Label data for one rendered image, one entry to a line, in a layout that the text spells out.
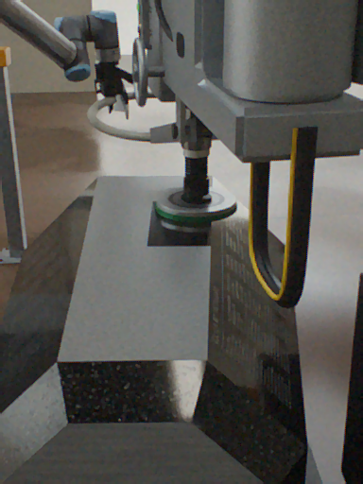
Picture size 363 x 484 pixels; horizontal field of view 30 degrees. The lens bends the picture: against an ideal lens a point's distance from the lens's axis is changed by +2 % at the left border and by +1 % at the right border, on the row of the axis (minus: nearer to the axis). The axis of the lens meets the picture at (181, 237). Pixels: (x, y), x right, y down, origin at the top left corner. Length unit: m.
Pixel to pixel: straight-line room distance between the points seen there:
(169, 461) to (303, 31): 0.68
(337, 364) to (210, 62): 1.78
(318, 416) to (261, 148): 1.64
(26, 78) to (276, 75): 7.53
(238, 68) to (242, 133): 0.09
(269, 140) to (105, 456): 0.56
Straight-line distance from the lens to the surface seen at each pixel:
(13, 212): 3.61
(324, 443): 2.38
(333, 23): 0.98
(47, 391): 1.15
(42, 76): 8.42
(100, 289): 1.36
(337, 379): 2.69
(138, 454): 1.13
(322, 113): 0.98
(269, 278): 1.17
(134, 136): 2.16
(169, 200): 1.77
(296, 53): 0.96
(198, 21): 1.22
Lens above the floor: 1.48
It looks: 22 degrees down
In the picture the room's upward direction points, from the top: straight up
